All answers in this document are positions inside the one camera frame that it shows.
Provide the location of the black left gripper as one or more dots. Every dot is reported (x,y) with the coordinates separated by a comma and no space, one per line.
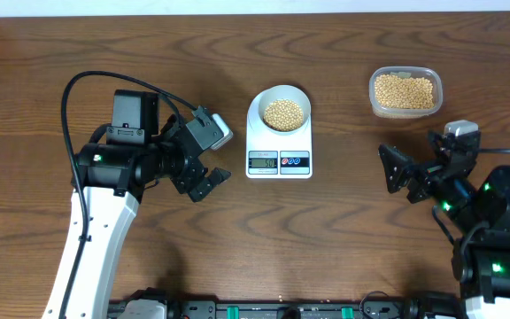
(185,180)

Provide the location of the soybeans in grey bowl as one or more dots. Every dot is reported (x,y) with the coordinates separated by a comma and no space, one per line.
(283,115)

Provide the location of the grey round bowl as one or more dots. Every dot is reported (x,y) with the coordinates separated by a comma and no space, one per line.
(284,92)

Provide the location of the white digital kitchen scale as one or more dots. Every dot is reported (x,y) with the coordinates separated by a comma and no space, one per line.
(271,155)

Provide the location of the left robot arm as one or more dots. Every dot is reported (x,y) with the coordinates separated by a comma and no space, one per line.
(121,160)

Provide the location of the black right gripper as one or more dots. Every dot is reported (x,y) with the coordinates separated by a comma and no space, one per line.
(425,175)

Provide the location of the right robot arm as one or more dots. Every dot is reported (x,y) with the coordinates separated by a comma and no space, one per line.
(481,255)

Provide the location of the clear plastic container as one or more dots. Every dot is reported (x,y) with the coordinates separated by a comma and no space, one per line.
(407,72)

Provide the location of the pile of soybeans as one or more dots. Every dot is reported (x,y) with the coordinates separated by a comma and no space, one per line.
(394,92)

